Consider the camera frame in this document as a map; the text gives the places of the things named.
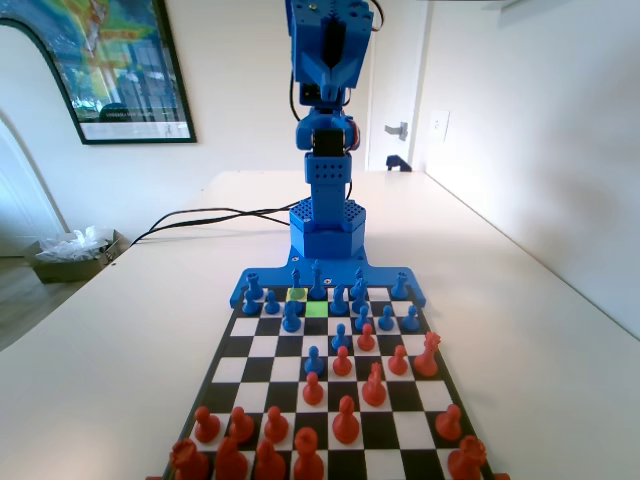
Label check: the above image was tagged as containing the red chess rook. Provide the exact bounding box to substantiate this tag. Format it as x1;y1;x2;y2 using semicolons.
447;434;489;480
168;438;210;480

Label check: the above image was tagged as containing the white door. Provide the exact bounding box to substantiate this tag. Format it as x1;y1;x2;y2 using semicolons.
367;0;431;172

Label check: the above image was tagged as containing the framed map poster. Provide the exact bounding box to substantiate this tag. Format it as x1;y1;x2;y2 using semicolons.
0;0;198;146

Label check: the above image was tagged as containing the clear plastic bag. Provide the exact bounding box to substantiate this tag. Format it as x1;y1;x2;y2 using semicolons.
37;225;115;262

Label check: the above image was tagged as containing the black and white chessboard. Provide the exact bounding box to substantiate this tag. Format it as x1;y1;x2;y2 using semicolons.
172;285;496;480

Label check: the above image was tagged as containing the cardboard box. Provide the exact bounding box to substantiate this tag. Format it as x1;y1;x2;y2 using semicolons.
25;228;132;285

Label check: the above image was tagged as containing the white light switch plate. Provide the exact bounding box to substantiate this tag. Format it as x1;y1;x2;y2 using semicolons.
428;109;451;146

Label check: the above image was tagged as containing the black power cable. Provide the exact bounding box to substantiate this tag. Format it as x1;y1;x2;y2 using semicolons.
144;208;294;236
130;199;304;246

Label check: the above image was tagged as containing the blue base plate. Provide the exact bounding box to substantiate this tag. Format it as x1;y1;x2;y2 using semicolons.
228;244;427;309

